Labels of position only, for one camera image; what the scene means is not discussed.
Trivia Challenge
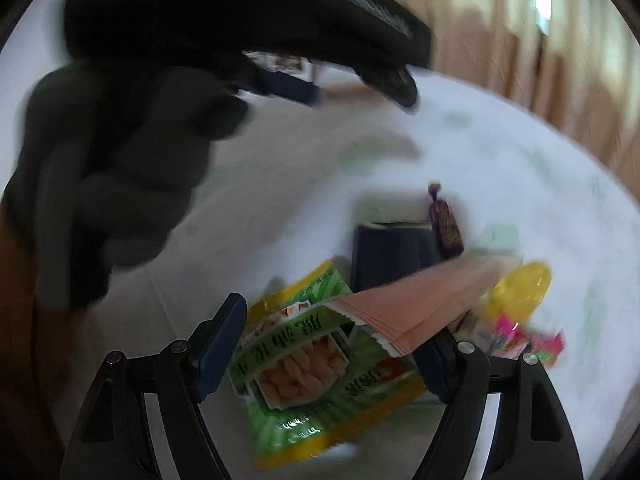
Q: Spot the green snack packet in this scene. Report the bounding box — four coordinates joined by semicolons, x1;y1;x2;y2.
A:
227;257;428;471

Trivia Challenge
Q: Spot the pink colourful snack packet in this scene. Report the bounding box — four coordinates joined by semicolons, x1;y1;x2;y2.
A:
465;310;567;369

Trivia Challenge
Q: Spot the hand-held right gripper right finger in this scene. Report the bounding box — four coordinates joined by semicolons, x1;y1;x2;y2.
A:
410;331;586;480

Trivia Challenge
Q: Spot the beige curtain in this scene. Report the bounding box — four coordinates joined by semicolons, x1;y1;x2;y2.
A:
320;0;640;193

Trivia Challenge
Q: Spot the purple candy packet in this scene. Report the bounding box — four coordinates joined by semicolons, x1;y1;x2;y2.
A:
427;182;466;259

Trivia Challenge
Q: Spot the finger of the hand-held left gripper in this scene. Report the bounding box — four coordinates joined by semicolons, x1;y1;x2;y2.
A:
357;63;420;109

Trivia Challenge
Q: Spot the white green-print cloth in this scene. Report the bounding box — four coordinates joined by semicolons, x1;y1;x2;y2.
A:
0;0;640;480

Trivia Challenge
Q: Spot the navy blue tissue pack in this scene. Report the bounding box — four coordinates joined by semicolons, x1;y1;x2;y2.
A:
350;220;442;293

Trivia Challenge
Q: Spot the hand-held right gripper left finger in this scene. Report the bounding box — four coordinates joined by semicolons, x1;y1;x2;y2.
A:
60;292;248;480

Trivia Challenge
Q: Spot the person's left hand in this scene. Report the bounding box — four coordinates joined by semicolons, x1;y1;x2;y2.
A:
0;57;252;311

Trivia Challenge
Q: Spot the salmon pink snack packet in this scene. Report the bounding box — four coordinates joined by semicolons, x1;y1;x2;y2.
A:
325;255;523;359

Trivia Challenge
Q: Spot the yellow snack packet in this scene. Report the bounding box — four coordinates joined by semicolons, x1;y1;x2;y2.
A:
487;260;553;324

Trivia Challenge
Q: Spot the photo collage poster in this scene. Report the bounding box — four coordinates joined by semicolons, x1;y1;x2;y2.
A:
243;50;307;75

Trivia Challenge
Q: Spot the person's left forearm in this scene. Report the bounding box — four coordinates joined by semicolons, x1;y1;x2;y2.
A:
0;195;68;480

